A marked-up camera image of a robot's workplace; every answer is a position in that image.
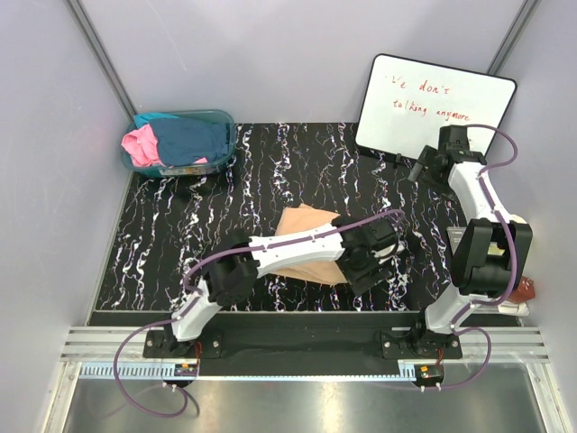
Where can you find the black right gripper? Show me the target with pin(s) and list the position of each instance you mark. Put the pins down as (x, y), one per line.
(428, 160)

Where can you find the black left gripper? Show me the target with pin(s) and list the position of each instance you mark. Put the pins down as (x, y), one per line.
(360, 280)

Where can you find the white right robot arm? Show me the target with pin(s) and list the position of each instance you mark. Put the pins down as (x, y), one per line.
(488, 262)

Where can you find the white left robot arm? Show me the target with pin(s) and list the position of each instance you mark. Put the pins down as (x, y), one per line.
(228, 275)

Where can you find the white whiteboard with red writing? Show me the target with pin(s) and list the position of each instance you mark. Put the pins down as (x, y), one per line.
(406, 102)

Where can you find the grey setup guide booklet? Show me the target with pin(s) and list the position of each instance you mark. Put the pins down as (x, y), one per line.
(455, 235)

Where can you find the red house-shaped box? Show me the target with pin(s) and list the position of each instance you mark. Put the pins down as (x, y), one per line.
(524, 291)

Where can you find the dark blue t-shirt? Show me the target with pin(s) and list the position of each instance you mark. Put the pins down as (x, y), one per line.
(211, 137)

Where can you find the teal plastic basket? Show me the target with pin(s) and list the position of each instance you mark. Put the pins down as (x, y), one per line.
(210, 116)

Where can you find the pink t-shirt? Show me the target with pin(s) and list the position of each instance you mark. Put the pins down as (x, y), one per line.
(149, 147)

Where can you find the teal t-shirt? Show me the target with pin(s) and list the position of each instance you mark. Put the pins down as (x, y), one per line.
(141, 120)

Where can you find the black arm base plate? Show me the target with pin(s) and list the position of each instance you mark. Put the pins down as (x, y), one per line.
(390, 335)

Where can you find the aluminium frame rail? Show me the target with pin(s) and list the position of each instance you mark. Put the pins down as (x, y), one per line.
(106, 352)

